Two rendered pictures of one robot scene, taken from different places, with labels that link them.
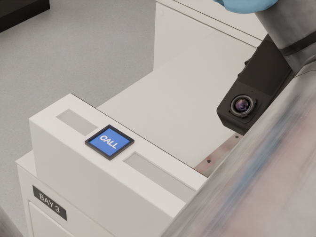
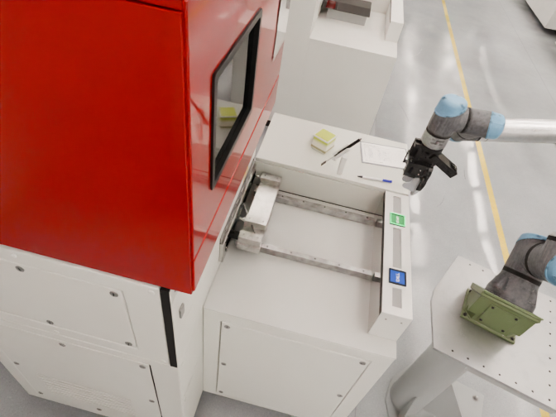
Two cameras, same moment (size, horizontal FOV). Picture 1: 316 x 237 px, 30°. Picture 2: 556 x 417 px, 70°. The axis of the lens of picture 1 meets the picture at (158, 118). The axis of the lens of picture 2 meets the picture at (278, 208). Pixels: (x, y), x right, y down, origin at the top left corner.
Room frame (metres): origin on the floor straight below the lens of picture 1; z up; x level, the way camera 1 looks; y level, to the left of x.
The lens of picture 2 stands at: (1.47, 0.48, 1.97)
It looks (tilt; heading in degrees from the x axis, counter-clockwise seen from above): 46 degrees down; 235
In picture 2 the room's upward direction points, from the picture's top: 11 degrees clockwise
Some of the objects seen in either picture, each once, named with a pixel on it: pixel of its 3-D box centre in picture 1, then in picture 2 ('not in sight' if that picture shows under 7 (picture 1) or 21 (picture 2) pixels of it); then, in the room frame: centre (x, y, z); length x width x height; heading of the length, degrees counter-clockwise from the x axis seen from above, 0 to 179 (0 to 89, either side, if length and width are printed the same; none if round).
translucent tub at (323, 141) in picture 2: not in sight; (323, 141); (0.57, -0.58, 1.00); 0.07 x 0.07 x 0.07; 25
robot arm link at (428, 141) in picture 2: not in sight; (435, 138); (0.52, -0.13, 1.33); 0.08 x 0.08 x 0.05
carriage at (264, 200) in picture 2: not in sight; (260, 213); (0.93, -0.41, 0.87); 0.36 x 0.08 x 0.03; 51
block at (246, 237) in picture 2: not in sight; (250, 238); (1.02, -0.28, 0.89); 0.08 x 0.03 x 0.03; 141
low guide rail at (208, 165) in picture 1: (248, 131); (302, 257); (0.86, -0.18, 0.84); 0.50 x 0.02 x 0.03; 141
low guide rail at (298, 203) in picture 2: not in sight; (313, 207); (0.69, -0.39, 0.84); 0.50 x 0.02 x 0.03; 141
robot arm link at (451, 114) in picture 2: not in sight; (448, 116); (0.52, -0.13, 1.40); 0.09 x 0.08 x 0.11; 145
